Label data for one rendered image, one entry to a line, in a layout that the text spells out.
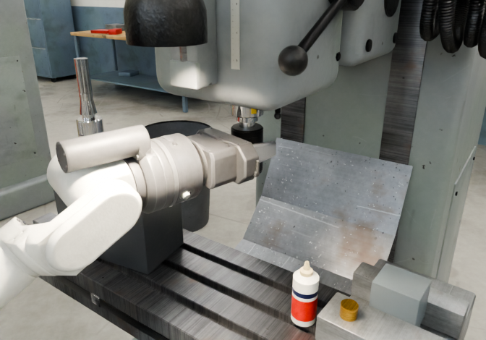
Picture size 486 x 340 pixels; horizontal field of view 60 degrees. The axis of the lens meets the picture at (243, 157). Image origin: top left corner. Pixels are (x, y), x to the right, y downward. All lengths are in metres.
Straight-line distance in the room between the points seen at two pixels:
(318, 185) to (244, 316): 0.37
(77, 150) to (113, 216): 0.08
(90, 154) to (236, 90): 0.18
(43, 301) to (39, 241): 1.99
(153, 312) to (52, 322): 1.57
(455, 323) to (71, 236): 0.48
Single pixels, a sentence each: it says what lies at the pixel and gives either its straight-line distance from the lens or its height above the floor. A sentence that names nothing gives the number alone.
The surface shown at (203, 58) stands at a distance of 0.49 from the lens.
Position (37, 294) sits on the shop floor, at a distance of 2.51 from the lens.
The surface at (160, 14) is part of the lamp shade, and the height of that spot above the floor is 1.43.
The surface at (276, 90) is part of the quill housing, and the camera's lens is 0.48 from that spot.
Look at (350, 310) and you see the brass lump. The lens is 0.57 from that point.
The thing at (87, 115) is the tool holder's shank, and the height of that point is 1.23.
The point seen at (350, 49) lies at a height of 1.37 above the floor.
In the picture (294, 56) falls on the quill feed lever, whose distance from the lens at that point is 0.42.
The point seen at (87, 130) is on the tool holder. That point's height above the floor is 1.20.
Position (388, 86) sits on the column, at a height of 1.27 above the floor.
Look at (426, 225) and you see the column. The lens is 0.98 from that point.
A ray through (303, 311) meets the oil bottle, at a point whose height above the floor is 0.98.
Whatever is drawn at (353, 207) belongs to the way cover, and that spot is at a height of 1.01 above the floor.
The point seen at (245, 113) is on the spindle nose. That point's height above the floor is 1.29.
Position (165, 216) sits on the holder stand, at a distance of 0.83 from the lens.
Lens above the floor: 1.44
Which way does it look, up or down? 21 degrees down
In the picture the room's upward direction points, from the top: straight up
